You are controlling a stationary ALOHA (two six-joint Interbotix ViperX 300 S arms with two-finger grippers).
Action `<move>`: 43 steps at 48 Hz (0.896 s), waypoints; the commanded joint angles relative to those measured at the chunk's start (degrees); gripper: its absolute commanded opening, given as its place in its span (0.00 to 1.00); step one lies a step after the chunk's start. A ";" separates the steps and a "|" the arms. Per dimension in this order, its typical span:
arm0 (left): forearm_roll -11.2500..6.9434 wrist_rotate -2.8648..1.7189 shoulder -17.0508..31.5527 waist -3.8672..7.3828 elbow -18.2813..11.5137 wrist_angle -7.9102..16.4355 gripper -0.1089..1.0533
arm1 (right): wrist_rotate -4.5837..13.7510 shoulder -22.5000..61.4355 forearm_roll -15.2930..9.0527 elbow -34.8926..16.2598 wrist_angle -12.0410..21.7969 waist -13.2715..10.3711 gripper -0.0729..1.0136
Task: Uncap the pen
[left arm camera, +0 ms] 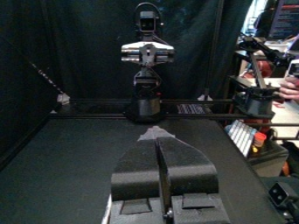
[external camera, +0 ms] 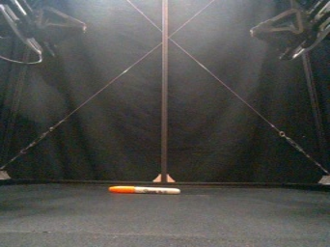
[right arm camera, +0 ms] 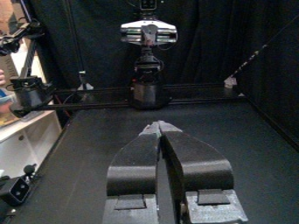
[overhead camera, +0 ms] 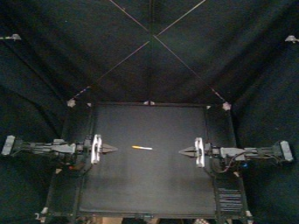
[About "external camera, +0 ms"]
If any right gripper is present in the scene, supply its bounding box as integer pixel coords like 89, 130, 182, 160
249, 0, 330, 62

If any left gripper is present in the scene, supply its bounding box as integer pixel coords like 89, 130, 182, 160
0, 0, 90, 56

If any grey marker pen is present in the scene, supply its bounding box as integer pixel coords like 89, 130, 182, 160
108, 185, 182, 196

